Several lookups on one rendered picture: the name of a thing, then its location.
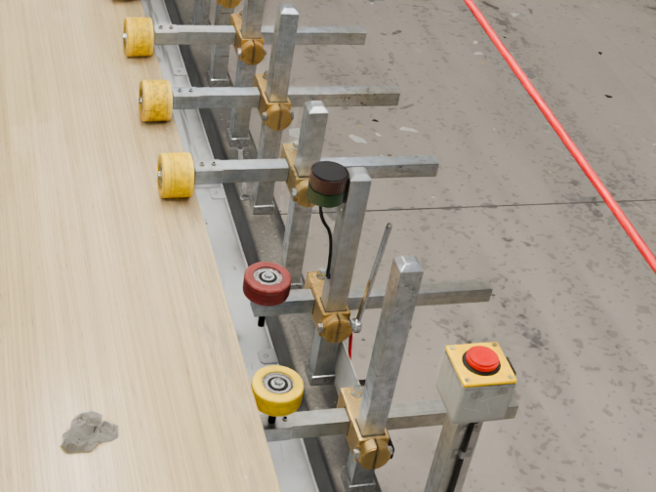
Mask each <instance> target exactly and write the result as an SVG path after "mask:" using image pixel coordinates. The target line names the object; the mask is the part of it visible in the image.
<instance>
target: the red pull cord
mask: <svg viewBox="0 0 656 492"><path fill-rule="evenodd" d="M464 2H465V3H466V5H467V6H468V8H469V9H470V10H471V12H472V14H473V15H474V17H475V18H476V19H477V21H478V22H479V24H480V25H481V27H482V28H483V29H484V31H485V32H486V34H487V35H488V37H489V38H490V39H491V41H492V42H493V44H494V45H495V46H496V48H497V49H498V51H499V52H500V54H501V55H502V56H503V58H504V59H505V61H506V62H507V64H508V65H509V66H510V68H511V69H512V71H513V73H514V74H515V75H516V77H517V78H518V80H519V81H520V83H521V84H522V85H523V87H524V88H525V90H526V91H527V93H528V94H529V95H530V97H531V98H532V100H533V101H534V103H535V104H536V105H537V106H538V107H539V109H540V110H541V111H542V113H543V114H544V116H545V117H546V119H547V120H548V121H549V123H550V124H551V126H552V127H553V129H554V130H555V132H556V133H557V135H558V136H559V138H560V139H561V140H562V142H563V143H564V145H565V146H566V148H567V149H568V150H569V152H570V153H571V155H572V156H573V158H574V159H575V160H576V162H577V163H578V165H579V166H580V168H581V169H582V170H583V172H584V173H585V175H586V176H587V178H588V179H589V180H590V182H591V183H592V185H593V186H594V188H595V189H596V191H597V192H598V194H599V195H600V196H601V198H602V199H603V201H604V202H605V204H606V205H607V206H608V208H609V209H610V211H611V212H612V214H613V215H614V216H615V218H616V219H617V221H618V222H619V224H620V225H621V226H622V228H623V229H624V231H625V232H626V234H627V235H628V236H629V237H630V238H631V240H632V241H633V243H634V245H635V246H636V247H637V249H638V251H639V252H640V254H641V255H642V256H643V257H644V259H645V260H646V261H647V263H648V264H649V266H650V267H651V269H652V270H653V271H654V273H655V274H656V257H655V256H654V255H653V253H652V252H651V250H650V249H649V248H648V246H647V245H646V243H645V242H644V241H643V239H642V238H641V236H640V235H639V234H638V232H637V231H636V229H635V228H634V226H633V225H632V223H631V222H630V221H629V219H628V218H627V216H626V215H625V214H624V212H623V211H622V209H621V208H620V207H619V205H618V204H617V202H616V201H615V200H614V198H613V197H612V195H611V194H610V193H609V191H608V190H607V188H606V187H605V186H604V184H603V183H602V181H601V180H600V179H599V177H598V176H597V174H596V173H595V171H594V170H593V168H592V167H591V165H590V164H589V163H588V161H587V160H586V158H585V157H584V156H583V154H582V153H581V151H580V150H579V149H578V147H577V146H576V145H575V144H574V143H573V141H572V140H571V138H570V137H569V136H568V134H567V133H566V131H565V130H564V129H563V127H562V126H561V124H560V123H559V122H558V120H557V119H556V117H555V116H554V114H553V113H552V111H551V110H550V109H549V107H548V106H547V104H546V103H545V102H544V100H543V99H542V97H541V96H540V95H539V93H538V92H537V90H536V89H535V88H534V86H533V85H532V83H531V82H530V81H529V79H528V78H527V76H526V75H525V74H524V72H523V71H522V69H521V68H520V67H519V65H518V64H517V62H516V61H515V60H514V58H513V56H512V55H511V54H510V52H509V51H508V49H507V48H506V47H505V45H504V44H503V42H502V41H501V40H500V38H499V37H498V35H497V34H496V32H495V31H494V30H493V28H492V27H491V25H490V24H489V23H488V21H487V20H486V18H485V17H484V16H483V14H482V13H481V12H480V11H479V10H478V8H477V7H476V5H475V4H474V3H473V1H472V0H464Z"/></svg>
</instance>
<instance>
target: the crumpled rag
mask: <svg viewBox="0 0 656 492"><path fill-rule="evenodd" d="M102 416H103V415H102V414H101V413H99V412H95V411H93V410H89V411H87V412H84V413H80V414H78V415H77V416H76V417H75V418H74V419H72V420H71V421H70V424H71V428H70V429H69V430H67V431H65V432H64V433H63V434H62V437H63V442H62V444H61V445H60V446H63V447H64V449H65V451H66V453H70V452H71V453H72V452H73V453H74V452H77V451H81V452H82V451H85V452H88V451H90V450H91V451H93V448H95V447H96V446H97V445H96V444H99V443H102V442H110V441H113V440H114V439H117V438H118V428H119V426H117V425H115V424H113V423H110V422H107V421H103V420H102Z"/></svg>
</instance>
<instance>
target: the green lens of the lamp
mask: <svg viewBox="0 0 656 492"><path fill-rule="evenodd" d="M346 190H347V189H346ZM346 190H345V191H343V192H342V193H340V194H338V195H324V194H321V193H318V192H316V191H315V190H313V189H312V188H311V186H310V185H309V184H308V185H307V199H308V200H309V201H310V202H311V203H313V204H315V205H317V206H320V207H325V208H333V207H338V206H340V205H341V204H343V202H344V200H345V195H346Z"/></svg>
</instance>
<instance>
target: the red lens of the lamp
mask: <svg viewBox="0 0 656 492"><path fill-rule="evenodd" d="M316 163H318V162H316ZM316 163H314V164H313V165H312V166H311V168H310V173H309V179H308V183H309V185H310V186H311V187H312V188H313V189H314V190H316V191H318V192H320V193H324V194H339V193H342V192H343V191H345V190H346V188H347V184H348V179H349V171H348V169H347V168H346V167H345V166H343V165H342V166H343V167H344V168H345V169H346V170H347V171H348V176H347V177H346V178H345V179H344V180H342V181H340V182H335V183H331V182H326V181H322V180H320V179H319V178H317V177H316V176H315V175H314V174H313V172H312V168H313V166H314V165H315V164H316Z"/></svg>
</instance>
